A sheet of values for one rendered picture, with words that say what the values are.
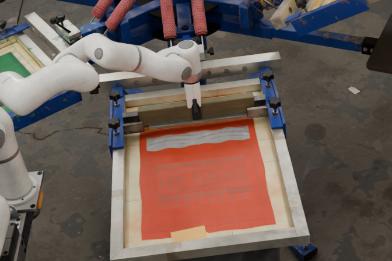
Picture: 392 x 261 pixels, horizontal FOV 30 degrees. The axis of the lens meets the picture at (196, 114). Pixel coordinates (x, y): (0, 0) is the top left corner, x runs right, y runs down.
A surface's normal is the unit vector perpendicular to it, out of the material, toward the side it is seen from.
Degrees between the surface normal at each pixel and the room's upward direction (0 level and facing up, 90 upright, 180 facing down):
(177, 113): 91
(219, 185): 0
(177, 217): 0
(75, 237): 0
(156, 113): 91
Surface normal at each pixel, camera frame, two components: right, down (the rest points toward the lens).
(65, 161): -0.11, -0.77
